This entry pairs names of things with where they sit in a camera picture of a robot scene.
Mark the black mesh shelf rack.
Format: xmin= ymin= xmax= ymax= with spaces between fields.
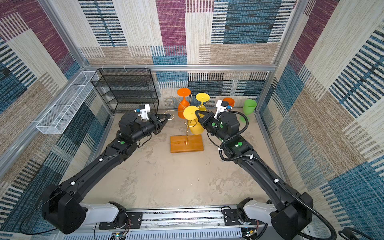
xmin=91 ymin=68 xmax=159 ymax=114

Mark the orange back wine glass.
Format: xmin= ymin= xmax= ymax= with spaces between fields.
xmin=177 ymin=88 xmax=191 ymax=119

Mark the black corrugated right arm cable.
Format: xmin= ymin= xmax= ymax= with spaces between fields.
xmin=218 ymin=110 xmax=338 ymax=240

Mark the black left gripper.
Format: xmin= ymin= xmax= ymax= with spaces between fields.
xmin=130 ymin=113 xmax=169 ymax=145

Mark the green wine glass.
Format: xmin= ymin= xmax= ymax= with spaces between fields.
xmin=243 ymin=99 xmax=257 ymax=117

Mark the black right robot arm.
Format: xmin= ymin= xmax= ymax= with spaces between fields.
xmin=193 ymin=110 xmax=315 ymax=240

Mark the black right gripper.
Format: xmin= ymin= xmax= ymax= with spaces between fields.
xmin=194 ymin=109 xmax=227 ymax=143

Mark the gold wire wine glass rack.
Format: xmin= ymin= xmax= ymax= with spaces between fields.
xmin=171 ymin=92 xmax=204 ymax=154

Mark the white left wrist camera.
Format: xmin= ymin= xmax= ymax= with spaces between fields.
xmin=134 ymin=104 xmax=151 ymax=121

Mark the orange wine glass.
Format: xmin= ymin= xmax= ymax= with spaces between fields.
xmin=223 ymin=98 xmax=235 ymax=108
xmin=177 ymin=88 xmax=191 ymax=119

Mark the yellow wine glass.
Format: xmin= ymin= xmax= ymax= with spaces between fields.
xmin=183 ymin=106 xmax=204 ymax=135
xmin=196 ymin=93 xmax=210 ymax=111

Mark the orange front wine glass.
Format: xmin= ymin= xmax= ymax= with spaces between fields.
xmin=223 ymin=98 xmax=235 ymax=108

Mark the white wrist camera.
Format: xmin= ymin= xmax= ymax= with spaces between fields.
xmin=214 ymin=100 xmax=233 ymax=119
xmin=134 ymin=104 xmax=151 ymax=121

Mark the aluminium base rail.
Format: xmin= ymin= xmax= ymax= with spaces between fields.
xmin=53 ymin=205 xmax=310 ymax=240

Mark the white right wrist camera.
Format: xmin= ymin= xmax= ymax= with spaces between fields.
xmin=214 ymin=100 xmax=233 ymax=119

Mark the yellow front wine glass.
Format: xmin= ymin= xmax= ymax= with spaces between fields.
xmin=183 ymin=106 xmax=204 ymax=135

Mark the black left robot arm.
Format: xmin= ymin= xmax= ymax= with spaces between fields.
xmin=42 ymin=113 xmax=172 ymax=235

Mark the white mesh wall basket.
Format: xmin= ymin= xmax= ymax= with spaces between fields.
xmin=36 ymin=71 xmax=95 ymax=135

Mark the yellow back wine glass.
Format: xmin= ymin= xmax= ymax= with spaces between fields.
xmin=196 ymin=93 xmax=210 ymax=111

